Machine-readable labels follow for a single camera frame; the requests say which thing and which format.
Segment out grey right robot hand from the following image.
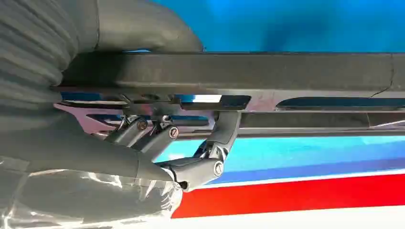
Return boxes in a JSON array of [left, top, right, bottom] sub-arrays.
[[0, 0, 242, 229]]

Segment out blue red white striped board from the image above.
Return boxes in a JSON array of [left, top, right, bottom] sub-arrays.
[[151, 0, 405, 229]]

